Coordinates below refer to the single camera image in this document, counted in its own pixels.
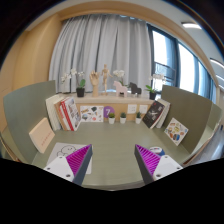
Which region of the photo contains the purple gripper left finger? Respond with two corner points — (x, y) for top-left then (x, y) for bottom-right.
(44, 145), (92, 186)

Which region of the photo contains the beige book leaning left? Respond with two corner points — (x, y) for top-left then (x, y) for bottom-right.
(29, 117), (55, 153)

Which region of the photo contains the pink horse figurine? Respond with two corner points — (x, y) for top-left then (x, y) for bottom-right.
(113, 81), (127, 97)

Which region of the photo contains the green partition panel right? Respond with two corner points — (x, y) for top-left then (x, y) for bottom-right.
(161, 85), (222, 154)

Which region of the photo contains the purple round number sticker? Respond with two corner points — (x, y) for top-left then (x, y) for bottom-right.
(104, 106), (115, 118)

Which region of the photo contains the white orchid black pot left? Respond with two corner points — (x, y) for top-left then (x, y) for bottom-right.
(61, 68), (86, 97)

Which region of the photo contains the green partition panel left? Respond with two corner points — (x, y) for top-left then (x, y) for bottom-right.
(2, 81), (56, 164)

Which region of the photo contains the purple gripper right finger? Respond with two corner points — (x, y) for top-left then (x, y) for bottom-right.
(134, 144), (182, 184)

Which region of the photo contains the black book with clock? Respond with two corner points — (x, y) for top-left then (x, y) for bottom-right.
(142, 101), (165, 129)

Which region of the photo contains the wooden hand model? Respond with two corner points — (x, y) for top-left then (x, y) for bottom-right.
(89, 71), (99, 97)

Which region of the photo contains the white orchid black pot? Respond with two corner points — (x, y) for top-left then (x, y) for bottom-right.
(145, 74), (166, 100)
(61, 68), (86, 97)

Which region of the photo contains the white paper card on shelf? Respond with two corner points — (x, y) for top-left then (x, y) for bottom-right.
(127, 104), (137, 114)

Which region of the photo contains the wooden shelf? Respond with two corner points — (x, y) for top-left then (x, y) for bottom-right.
(68, 92), (156, 123)

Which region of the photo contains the white mouse pad with drawing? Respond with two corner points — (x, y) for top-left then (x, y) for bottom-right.
(46, 143), (86, 166)

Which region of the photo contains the small potted plant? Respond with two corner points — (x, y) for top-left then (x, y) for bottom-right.
(120, 112), (127, 124)
(135, 111), (142, 124)
(108, 113), (115, 124)

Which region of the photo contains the white books stack left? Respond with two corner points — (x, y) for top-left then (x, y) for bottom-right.
(45, 94), (66, 131)

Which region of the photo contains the red white book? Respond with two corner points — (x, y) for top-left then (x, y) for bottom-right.
(61, 97), (81, 131)

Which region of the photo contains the illustrated poster card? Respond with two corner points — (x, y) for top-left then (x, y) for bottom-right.
(80, 105), (104, 122)

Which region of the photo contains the green partition panel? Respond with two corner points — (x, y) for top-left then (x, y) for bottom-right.
(161, 85), (222, 154)
(2, 81), (56, 164)

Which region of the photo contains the blue white computer mouse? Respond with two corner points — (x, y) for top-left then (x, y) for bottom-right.
(149, 147), (165, 156)

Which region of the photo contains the white orchid behind pink horse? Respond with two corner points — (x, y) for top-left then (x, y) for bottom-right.
(113, 70), (125, 85)

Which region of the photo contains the grey curtain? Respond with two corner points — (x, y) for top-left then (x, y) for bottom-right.
(49, 14), (152, 93)

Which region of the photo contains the small potted plant middle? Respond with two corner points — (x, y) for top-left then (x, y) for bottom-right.
(120, 112), (127, 124)

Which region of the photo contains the white orchid black pot right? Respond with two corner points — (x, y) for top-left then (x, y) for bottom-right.
(145, 74), (166, 100)

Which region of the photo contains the black horse figurine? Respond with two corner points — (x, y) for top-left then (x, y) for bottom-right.
(129, 82), (142, 97)

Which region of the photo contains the wooden mannequin figure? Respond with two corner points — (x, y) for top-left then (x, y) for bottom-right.
(101, 65), (112, 95)

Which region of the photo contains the small potted plant right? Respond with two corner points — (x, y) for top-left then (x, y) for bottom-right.
(135, 111), (142, 124)

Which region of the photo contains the white book behind black book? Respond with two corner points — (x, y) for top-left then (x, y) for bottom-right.
(156, 98), (171, 128)

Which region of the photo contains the small potted plant left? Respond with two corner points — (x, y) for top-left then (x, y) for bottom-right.
(108, 113), (115, 124)

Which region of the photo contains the colourful sticker picture book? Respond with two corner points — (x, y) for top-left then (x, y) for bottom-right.
(164, 118), (189, 146)

